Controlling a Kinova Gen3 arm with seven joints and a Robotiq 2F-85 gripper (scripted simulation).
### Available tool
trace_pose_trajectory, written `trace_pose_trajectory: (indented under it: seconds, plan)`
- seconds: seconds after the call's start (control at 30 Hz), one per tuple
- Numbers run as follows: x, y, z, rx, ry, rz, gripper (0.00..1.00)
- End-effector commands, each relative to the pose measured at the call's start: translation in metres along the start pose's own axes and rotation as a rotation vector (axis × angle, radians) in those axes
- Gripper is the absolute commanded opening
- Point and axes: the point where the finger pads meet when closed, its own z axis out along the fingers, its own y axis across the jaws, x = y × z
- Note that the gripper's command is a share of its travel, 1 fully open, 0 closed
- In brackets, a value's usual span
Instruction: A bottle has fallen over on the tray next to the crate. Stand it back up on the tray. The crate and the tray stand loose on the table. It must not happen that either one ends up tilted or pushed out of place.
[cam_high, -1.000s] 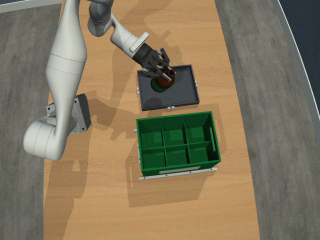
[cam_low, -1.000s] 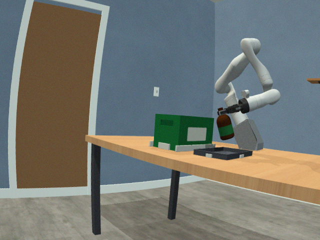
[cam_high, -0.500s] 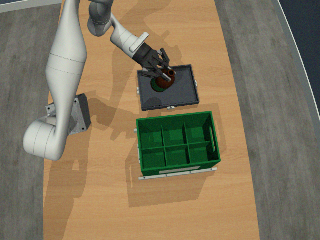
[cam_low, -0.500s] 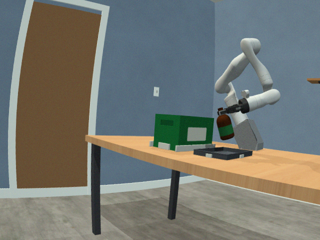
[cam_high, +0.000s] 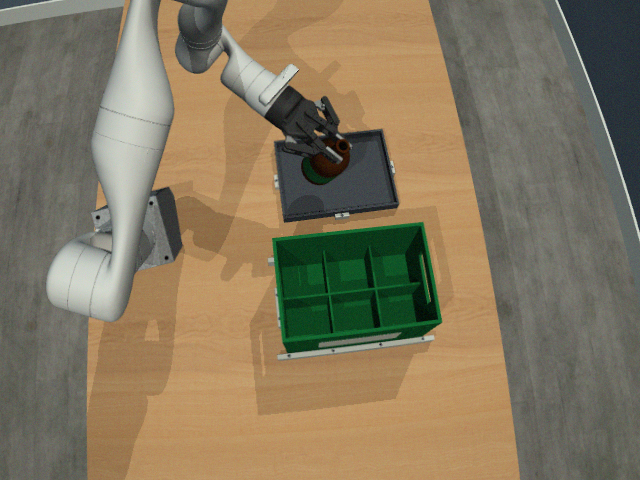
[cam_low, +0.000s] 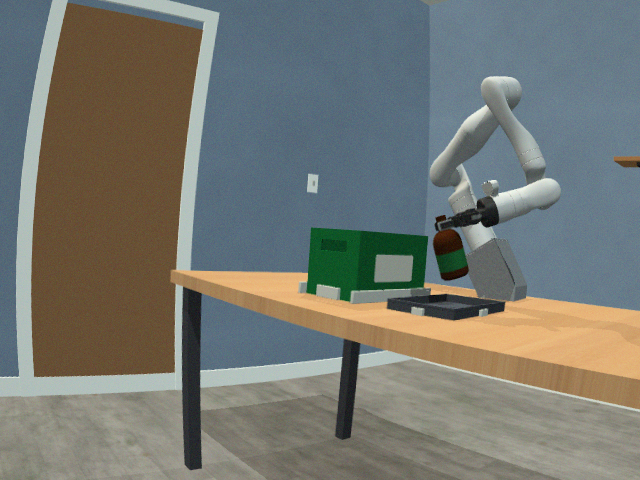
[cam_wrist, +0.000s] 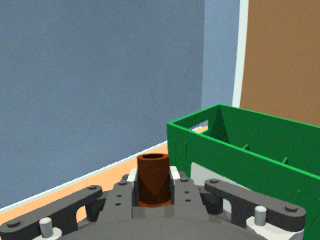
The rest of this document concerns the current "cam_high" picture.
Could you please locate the brown bottle with green label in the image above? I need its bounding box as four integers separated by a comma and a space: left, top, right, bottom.
301, 138, 350, 185

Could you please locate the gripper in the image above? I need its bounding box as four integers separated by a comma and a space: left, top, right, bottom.
264, 85, 352, 164

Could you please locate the green divided crate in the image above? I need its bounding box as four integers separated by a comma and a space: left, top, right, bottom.
272, 222, 442, 353

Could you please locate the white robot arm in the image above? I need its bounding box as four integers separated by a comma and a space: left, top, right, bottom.
46, 0, 299, 322

